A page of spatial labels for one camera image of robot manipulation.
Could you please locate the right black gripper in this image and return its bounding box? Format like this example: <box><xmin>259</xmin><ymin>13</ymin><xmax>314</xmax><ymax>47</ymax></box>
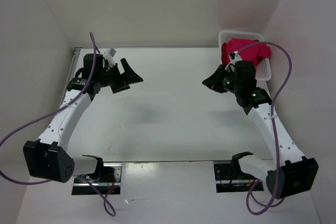
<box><xmin>202</xmin><ymin>64</ymin><xmax>242</xmax><ymax>94</ymax></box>

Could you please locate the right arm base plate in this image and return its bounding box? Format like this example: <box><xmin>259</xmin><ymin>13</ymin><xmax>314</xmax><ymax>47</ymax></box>
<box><xmin>214</xmin><ymin>161</ymin><xmax>256</xmax><ymax>193</ymax></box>

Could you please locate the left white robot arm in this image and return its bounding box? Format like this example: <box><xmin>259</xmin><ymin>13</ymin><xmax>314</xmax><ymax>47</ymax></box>
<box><xmin>23</xmin><ymin>53</ymin><xmax>143</xmax><ymax>183</ymax></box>

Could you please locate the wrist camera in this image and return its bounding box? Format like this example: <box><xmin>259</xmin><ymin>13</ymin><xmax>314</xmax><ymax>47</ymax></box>
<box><xmin>229</xmin><ymin>51</ymin><xmax>242</xmax><ymax>66</ymax></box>
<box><xmin>103</xmin><ymin>48</ymin><xmax>116</xmax><ymax>68</ymax></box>

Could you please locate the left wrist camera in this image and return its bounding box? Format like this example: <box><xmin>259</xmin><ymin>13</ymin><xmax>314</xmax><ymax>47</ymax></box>
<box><xmin>103</xmin><ymin>48</ymin><xmax>116</xmax><ymax>68</ymax></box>

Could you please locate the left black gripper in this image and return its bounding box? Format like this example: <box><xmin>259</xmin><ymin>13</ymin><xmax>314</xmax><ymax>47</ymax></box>
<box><xmin>97</xmin><ymin>58</ymin><xmax>143</xmax><ymax>93</ymax></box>

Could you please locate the white plastic basket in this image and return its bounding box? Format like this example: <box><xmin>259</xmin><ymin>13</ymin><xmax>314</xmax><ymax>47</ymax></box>
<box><xmin>218</xmin><ymin>30</ymin><xmax>271</xmax><ymax>81</ymax></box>

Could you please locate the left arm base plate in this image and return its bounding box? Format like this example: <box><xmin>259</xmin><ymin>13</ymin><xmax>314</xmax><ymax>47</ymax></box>
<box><xmin>71</xmin><ymin>163</ymin><xmax>123</xmax><ymax>196</ymax></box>

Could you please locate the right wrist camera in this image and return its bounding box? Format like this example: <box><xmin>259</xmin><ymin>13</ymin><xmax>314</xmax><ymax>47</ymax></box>
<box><xmin>229</xmin><ymin>51</ymin><xmax>242</xmax><ymax>66</ymax></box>

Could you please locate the magenta t shirt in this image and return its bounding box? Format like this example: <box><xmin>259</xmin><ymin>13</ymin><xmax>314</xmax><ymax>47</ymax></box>
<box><xmin>221</xmin><ymin>38</ymin><xmax>271</xmax><ymax>67</ymax></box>

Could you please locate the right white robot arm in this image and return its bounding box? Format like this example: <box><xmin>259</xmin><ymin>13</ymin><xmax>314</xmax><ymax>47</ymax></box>
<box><xmin>202</xmin><ymin>60</ymin><xmax>319</xmax><ymax>199</ymax></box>

